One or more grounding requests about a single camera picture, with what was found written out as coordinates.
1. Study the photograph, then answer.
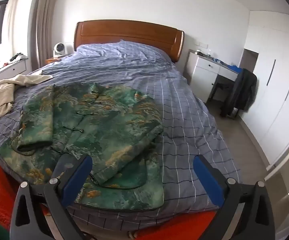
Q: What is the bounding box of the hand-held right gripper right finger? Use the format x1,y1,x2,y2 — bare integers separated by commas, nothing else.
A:
193,155,276,240

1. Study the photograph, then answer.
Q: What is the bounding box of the dark jacket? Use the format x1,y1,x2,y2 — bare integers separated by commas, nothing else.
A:
221,68,258,117

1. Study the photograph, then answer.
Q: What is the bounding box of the white wardrobe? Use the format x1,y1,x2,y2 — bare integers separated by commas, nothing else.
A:
231,0,289,165

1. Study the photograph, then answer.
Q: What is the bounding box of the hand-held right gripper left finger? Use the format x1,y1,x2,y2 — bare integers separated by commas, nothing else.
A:
9,154,93,240

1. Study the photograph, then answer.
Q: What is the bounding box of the white sheer curtain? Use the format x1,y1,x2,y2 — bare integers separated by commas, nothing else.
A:
6,0,19,63

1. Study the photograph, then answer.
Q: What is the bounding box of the wooden headboard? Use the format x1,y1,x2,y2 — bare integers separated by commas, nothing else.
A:
74,20,185,63

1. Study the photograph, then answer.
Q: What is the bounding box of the cream fleece blanket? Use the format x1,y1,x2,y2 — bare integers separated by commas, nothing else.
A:
0,74,53,118

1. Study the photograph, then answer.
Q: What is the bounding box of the blue checked duvet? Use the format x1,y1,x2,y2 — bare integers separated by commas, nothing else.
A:
0,40,242,230

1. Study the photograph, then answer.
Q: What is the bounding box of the black chair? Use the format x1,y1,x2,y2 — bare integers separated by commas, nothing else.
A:
213,81,242,119

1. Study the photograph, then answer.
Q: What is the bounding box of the wooden nightstand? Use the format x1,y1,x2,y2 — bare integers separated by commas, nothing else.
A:
45,56,65,65

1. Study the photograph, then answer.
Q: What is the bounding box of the white desk with drawers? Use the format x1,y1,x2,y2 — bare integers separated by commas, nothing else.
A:
186,49,242,103

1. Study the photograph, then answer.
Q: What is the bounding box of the brown curtain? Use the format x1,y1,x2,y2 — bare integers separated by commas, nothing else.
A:
27,0,62,73

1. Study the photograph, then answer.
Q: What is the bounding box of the green printed padded jacket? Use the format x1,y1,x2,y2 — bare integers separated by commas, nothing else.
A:
0,82,165,209

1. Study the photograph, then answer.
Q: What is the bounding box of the white round fan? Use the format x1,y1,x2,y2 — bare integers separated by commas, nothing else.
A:
53,42,67,57

